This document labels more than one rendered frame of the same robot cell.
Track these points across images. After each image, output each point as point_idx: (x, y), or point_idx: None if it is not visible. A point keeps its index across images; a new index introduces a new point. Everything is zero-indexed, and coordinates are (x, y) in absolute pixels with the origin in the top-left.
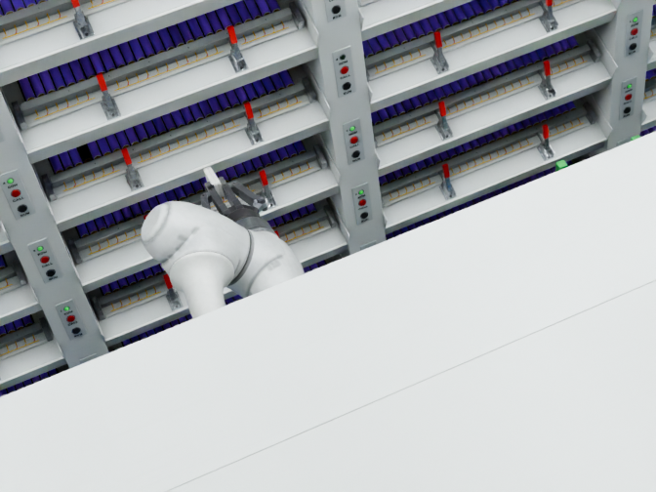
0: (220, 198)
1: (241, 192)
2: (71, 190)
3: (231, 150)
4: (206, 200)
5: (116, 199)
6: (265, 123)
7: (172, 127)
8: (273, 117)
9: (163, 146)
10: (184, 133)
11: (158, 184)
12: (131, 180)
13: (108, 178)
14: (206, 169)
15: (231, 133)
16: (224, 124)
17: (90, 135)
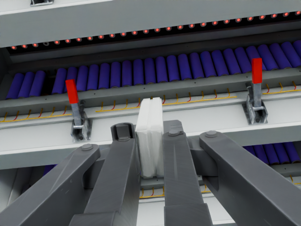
0: (123, 177)
1: (233, 179)
2: (9, 123)
3: (218, 125)
4: (71, 169)
5: (50, 148)
6: (271, 103)
7: (150, 81)
8: (285, 98)
9: (134, 102)
10: (162, 89)
11: (108, 142)
12: (74, 127)
13: (55, 120)
14: (148, 99)
15: (223, 105)
16: (215, 92)
17: (2, 27)
